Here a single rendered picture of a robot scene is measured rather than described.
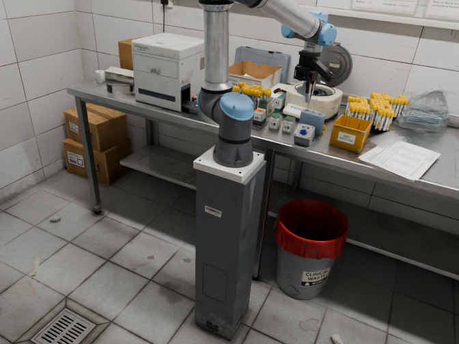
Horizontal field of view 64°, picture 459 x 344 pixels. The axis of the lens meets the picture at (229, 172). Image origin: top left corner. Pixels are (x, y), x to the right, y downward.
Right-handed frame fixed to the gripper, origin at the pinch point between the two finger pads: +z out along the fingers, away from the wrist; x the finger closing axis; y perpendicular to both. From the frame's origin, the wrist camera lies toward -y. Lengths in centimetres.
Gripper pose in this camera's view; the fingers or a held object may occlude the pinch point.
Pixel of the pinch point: (309, 99)
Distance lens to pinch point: 166.5
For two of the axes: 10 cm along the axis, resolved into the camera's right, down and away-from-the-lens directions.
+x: -5.3, 4.1, -7.4
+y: -8.4, -3.2, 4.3
